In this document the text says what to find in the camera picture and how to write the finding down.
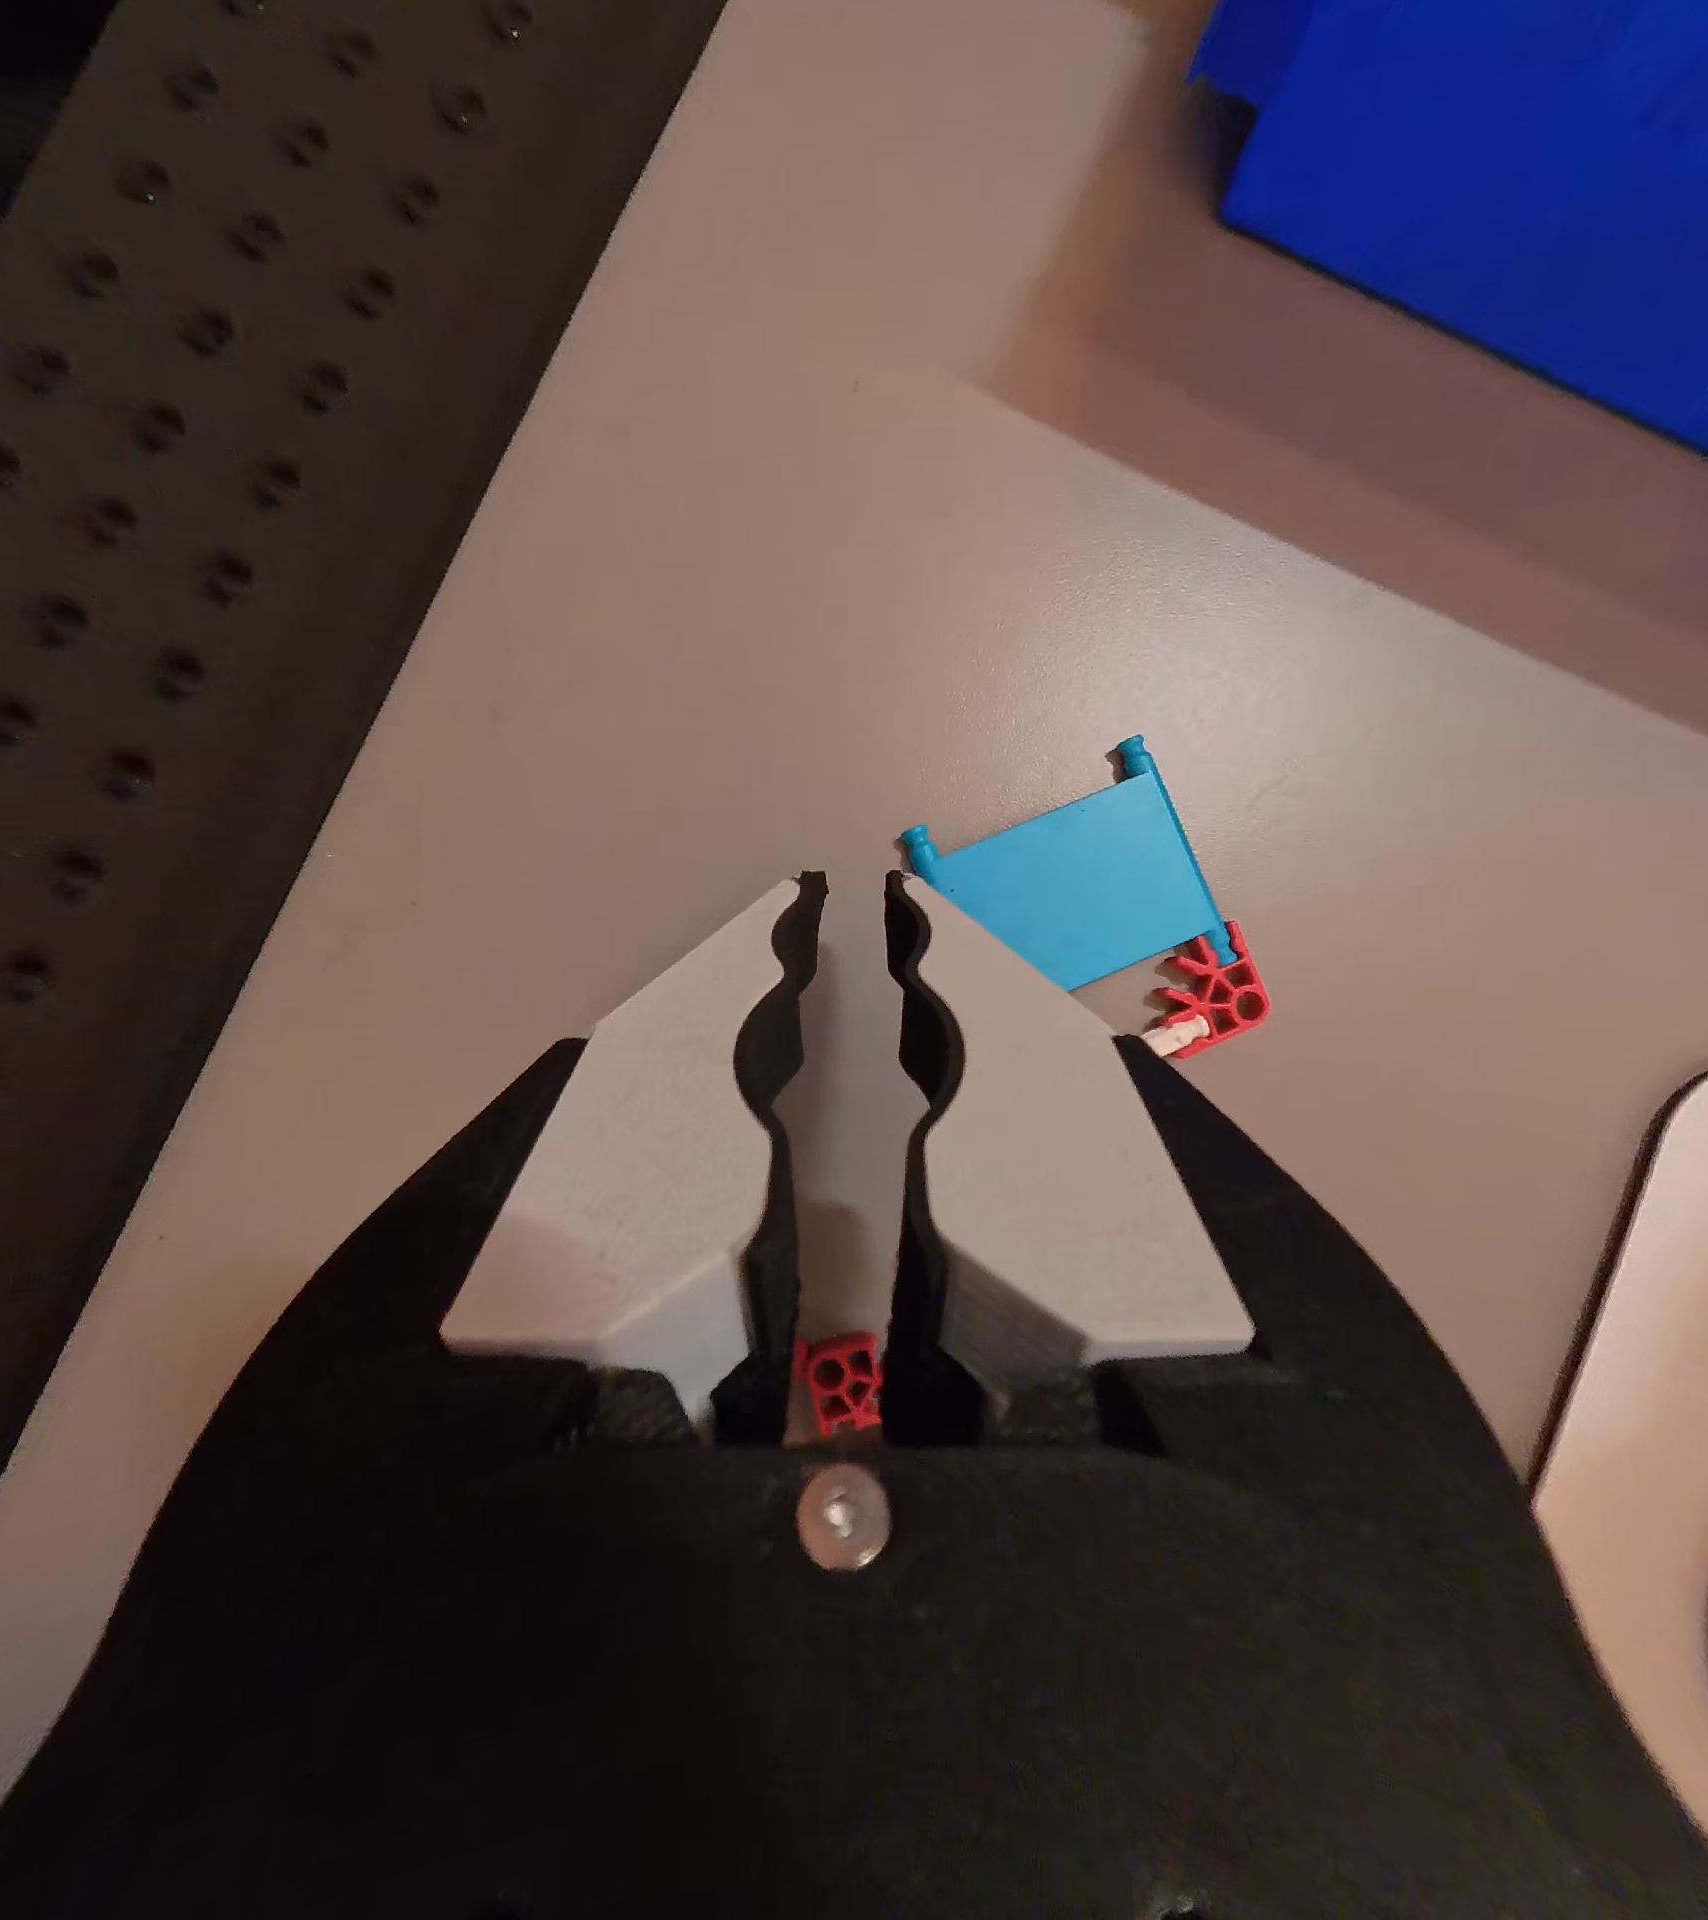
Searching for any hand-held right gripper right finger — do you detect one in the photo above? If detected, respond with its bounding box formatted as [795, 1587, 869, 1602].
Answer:
[883, 871, 1255, 1445]

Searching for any blue plastic bin with label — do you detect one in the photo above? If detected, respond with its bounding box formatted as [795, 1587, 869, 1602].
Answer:
[1186, 0, 1708, 500]

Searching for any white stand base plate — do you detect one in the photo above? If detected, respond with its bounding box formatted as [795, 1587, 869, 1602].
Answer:
[1531, 1058, 1708, 1920]

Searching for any red toy connector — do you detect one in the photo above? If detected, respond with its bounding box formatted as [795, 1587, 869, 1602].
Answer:
[791, 1327, 890, 1441]
[1150, 922, 1276, 1061]

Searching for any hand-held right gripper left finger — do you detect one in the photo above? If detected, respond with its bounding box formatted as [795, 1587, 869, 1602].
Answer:
[443, 871, 831, 1445]

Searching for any black perforated board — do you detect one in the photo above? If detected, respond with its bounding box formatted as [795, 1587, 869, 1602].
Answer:
[0, 0, 726, 1685]

